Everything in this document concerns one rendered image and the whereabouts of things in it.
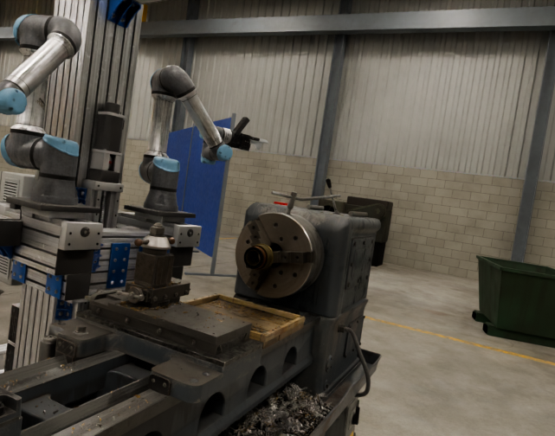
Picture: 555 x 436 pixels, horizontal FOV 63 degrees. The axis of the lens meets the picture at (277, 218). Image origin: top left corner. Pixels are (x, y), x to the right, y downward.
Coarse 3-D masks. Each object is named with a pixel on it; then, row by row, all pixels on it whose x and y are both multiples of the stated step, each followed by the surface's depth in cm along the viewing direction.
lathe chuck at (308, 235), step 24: (264, 216) 167; (288, 216) 163; (240, 240) 171; (288, 240) 162; (312, 240) 161; (240, 264) 171; (288, 264) 162; (312, 264) 159; (264, 288) 166; (288, 288) 162
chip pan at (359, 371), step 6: (360, 366) 218; (354, 372) 209; (360, 372) 210; (348, 378) 201; (354, 378) 202; (342, 384) 193; (348, 384) 194; (336, 390) 186; (342, 390) 187; (330, 396) 179; (336, 396) 180; (342, 396) 181; (330, 402) 174; (336, 402) 175
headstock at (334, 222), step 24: (312, 216) 177; (336, 216) 175; (336, 240) 171; (360, 240) 193; (336, 264) 171; (360, 264) 198; (240, 288) 188; (312, 288) 175; (336, 288) 172; (360, 288) 209; (312, 312) 175; (336, 312) 173
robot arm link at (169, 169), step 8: (160, 160) 196; (168, 160) 196; (176, 160) 202; (152, 168) 198; (160, 168) 195; (168, 168) 196; (176, 168) 198; (152, 176) 197; (160, 176) 196; (168, 176) 196; (176, 176) 199; (152, 184) 197; (160, 184) 196; (168, 184) 197; (176, 184) 200
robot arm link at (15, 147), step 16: (32, 16) 156; (48, 16) 155; (16, 32) 156; (32, 32) 154; (32, 48) 155; (32, 96) 158; (32, 112) 158; (16, 128) 156; (32, 128) 158; (0, 144) 158; (16, 144) 157; (16, 160) 158
